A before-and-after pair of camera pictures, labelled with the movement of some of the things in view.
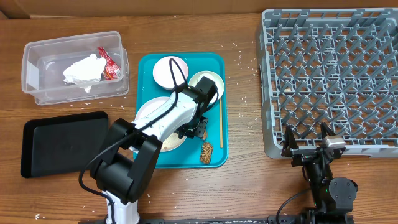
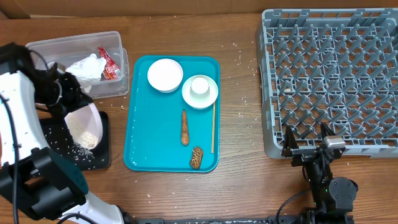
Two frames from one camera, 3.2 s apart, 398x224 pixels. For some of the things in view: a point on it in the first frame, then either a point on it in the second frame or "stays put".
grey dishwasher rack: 336,66 stays put
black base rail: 287,219 stays put
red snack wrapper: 112,70 stays put
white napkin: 84,73 stays put
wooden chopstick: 221,122 -> 213,125
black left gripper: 198,132 -> 77,98
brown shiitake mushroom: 206,153 -> 196,157
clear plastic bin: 75,68 stays put
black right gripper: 290,149 stays put
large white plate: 168,144 -> 86,126
